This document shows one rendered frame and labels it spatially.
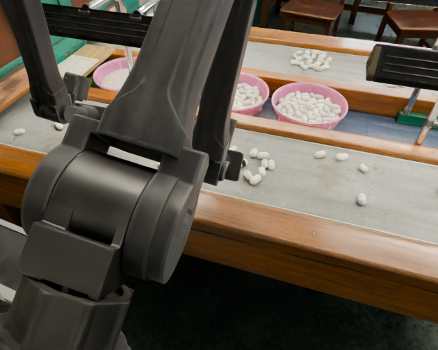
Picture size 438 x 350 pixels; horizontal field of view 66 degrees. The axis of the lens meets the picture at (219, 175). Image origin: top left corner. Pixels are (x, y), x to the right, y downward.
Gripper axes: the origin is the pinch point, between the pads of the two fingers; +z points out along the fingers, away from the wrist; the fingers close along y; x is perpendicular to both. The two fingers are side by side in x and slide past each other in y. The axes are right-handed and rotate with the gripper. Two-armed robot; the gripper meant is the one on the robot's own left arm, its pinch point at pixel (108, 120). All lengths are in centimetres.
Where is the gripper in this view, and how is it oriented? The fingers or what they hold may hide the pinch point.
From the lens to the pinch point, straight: 111.1
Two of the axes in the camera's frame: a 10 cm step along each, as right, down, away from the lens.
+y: -9.5, -2.2, 2.1
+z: 2.2, -0.5, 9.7
